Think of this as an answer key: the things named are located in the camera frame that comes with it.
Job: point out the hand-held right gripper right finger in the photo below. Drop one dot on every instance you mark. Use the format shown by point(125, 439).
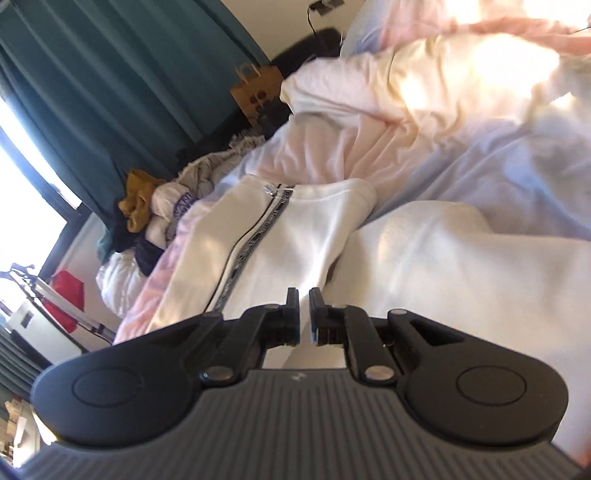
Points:
point(316, 318)

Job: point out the white padded jacket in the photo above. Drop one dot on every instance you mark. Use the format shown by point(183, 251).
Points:
point(120, 286)

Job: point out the white zip-up jacket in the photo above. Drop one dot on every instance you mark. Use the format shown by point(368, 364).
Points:
point(300, 230)

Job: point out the white garment with purple print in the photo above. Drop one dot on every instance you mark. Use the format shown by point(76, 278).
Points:
point(178, 205)

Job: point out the window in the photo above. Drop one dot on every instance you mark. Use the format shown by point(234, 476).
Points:
point(27, 184)

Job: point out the light blue pillow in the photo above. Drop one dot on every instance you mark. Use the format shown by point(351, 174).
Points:
point(364, 39)

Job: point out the mustard yellow garment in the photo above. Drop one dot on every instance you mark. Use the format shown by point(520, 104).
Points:
point(138, 203)

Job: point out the brown paper bag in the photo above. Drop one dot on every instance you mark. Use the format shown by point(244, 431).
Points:
point(254, 90)

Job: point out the teal curtain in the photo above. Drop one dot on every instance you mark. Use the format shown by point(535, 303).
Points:
point(115, 83)
point(16, 360)

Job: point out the red garment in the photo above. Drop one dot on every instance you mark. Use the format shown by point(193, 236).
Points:
point(67, 300)

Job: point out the black chair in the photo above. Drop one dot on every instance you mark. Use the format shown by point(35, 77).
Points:
point(304, 50)

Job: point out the pink and white bed cover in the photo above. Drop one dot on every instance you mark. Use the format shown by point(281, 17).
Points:
point(461, 152)

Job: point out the dark navy garment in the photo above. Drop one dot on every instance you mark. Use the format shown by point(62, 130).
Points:
point(147, 258)

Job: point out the clothes rack stand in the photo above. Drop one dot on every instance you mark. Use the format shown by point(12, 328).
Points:
point(60, 300)

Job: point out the wall socket with plug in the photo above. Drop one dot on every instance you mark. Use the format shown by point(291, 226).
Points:
point(328, 4)

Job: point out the grey garment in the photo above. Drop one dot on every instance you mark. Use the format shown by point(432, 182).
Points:
point(217, 161)

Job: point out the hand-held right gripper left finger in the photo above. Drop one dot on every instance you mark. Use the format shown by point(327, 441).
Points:
point(292, 318)

